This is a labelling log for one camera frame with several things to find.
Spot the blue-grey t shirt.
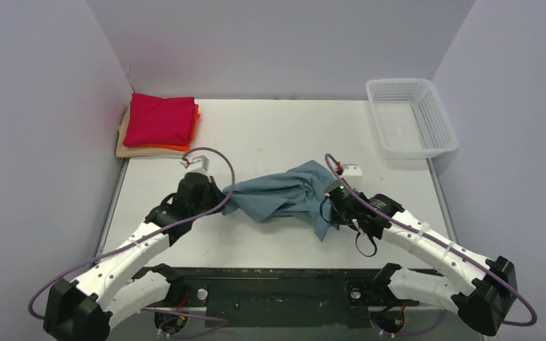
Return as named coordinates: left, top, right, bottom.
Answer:
left=222, top=160, right=336, bottom=241

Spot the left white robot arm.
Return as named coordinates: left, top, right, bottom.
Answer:
left=43, top=172, right=225, bottom=340

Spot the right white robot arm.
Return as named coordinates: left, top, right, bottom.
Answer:
left=326, top=181, right=517, bottom=336

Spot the folded orange t shirt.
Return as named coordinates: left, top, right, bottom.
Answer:
left=146, top=104, right=201, bottom=152

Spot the folded magenta t shirt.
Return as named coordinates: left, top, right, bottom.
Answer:
left=123, top=92, right=196, bottom=148

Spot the folded beige t shirt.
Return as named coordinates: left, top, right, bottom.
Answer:
left=115, top=109, right=184, bottom=158

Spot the white plastic basket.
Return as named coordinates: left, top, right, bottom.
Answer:
left=365, top=78, right=459, bottom=160

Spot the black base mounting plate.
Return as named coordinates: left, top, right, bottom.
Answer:
left=89, top=263, right=467, bottom=330

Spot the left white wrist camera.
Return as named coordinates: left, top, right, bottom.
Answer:
left=180, top=155, right=210, bottom=175

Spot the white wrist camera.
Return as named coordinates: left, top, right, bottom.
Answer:
left=180, top=155, right=210, bottom=175
left=336, top=163, right=363, bottom=178

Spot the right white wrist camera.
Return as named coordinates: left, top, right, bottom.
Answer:
left=336, top=163, right=363, bottom=178

